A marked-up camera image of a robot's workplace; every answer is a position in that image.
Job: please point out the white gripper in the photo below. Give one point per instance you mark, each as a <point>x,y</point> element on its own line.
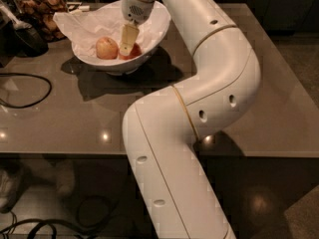
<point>136,10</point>

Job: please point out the red apple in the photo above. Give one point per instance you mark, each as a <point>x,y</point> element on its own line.
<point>135,52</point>

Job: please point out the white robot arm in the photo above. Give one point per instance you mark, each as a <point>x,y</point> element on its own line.
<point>160,129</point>

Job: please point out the white ceramic bowl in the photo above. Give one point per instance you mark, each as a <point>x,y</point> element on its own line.
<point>119,67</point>

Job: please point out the yellow-red apple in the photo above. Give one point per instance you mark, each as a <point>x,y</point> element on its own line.
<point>106,48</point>

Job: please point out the white paper liner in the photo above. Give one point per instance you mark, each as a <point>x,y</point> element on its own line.
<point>84,29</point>

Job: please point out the small white box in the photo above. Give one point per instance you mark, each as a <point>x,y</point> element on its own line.
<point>78,7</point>

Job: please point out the glass jar of cookies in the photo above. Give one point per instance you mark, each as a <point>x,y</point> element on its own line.
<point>41,13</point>

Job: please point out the black round appliance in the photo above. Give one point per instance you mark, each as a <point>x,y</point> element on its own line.
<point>30,41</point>

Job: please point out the white shoe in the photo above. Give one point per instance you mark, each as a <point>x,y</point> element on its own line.
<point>9,189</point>

